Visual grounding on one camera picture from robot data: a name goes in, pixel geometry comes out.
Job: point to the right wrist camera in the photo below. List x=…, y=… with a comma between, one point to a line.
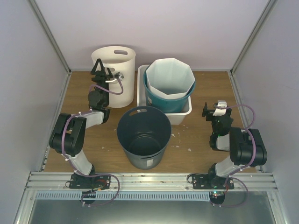
x=220, y=108

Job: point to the white faceted bin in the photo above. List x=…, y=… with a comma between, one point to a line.
x=169, y=78

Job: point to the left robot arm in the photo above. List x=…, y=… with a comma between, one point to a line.
x=68, y=135

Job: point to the dark grey round bin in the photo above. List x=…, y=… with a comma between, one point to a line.
x=144, y=133

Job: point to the teal round bin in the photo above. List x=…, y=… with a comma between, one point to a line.
x=165, y=105

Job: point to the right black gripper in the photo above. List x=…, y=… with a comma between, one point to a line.
x=209, y=112

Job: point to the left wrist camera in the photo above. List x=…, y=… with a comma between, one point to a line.
x=115, y=78

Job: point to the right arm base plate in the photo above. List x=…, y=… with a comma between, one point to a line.
x=206, y=181

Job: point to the white rectangular tub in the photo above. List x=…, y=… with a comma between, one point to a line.
x=174, y=118

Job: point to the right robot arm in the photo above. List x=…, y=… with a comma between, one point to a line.
x=245, y=146

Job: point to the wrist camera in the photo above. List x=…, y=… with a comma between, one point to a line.
x=220, y=108
x=115, y=78

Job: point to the aluminium frame post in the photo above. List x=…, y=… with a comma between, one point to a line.
x=258, y=25
x=41, y=19

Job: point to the white cylindrical bin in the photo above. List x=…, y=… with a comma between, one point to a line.
x=119, y=59

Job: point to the right aluminium frame post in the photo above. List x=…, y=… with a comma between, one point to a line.
x=258, y=25

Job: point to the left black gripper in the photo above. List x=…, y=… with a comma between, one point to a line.
x=103, y=77

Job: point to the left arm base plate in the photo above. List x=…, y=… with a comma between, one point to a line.
x=93, y=183

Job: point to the left aluminium frame post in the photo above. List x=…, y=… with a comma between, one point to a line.
x=41, y=19

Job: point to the grey slotted cable duct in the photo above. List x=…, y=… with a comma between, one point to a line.
x=125, y=196

